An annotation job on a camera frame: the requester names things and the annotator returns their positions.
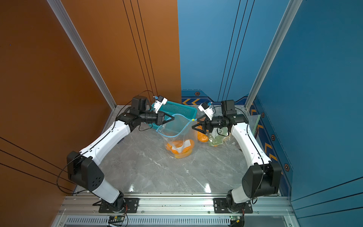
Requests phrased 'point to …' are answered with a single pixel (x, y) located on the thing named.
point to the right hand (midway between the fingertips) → (197, 123)
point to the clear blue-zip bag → (217, 139)
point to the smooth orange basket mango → (185, 152)
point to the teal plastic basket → (183, 115)
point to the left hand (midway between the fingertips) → (173, 117)
